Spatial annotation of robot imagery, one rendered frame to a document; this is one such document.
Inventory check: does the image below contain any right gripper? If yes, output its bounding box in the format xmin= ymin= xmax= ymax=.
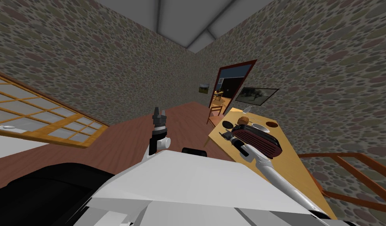
xmin=218 ymin=131 xmax=237 ymax=144

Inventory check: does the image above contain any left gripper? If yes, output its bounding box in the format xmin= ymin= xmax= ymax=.
xmin=152 ymin=107 xmax=168 ymax=128

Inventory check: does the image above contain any brown wooden chair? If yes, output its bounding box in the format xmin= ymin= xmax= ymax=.
xmin=207 ymin=105 xmax=225 ymax=127

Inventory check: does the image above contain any dark red toaster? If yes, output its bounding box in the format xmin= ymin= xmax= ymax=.
xmin=232 ymin=124 xmax=283 ymax=159

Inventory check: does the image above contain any white bowl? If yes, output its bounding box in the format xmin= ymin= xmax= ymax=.
xmin=251 ymin=122 xmax=271 ymax=133

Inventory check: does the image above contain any red-brown framed doorway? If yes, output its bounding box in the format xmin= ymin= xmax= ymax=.
xmin=208 ymin=59 xmax=258 ymax=115

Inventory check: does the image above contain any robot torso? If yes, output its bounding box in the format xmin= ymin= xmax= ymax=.
xmin=73 ymin=147 xmax=349 ymax=226

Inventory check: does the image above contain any yellow wooden table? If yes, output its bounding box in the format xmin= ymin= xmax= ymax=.
xmin=208 ymin=107 xmax=338 ymax=220

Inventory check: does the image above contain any yellow framed window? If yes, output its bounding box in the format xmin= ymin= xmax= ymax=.
xmin=0 ymin=69 xmax=109 ymax=149

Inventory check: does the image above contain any white table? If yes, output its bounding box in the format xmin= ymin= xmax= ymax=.
xmin=0 ymin=125 xmax=50 ymax=161

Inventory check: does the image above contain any dark framed wall picture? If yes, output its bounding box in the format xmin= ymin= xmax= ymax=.
xmin=235 ymin=87 xmax=280 ymax=107

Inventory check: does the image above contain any brown wooden frame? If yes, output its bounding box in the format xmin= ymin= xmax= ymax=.
xmin=298 ymin=152 xmax=386 ymax=215

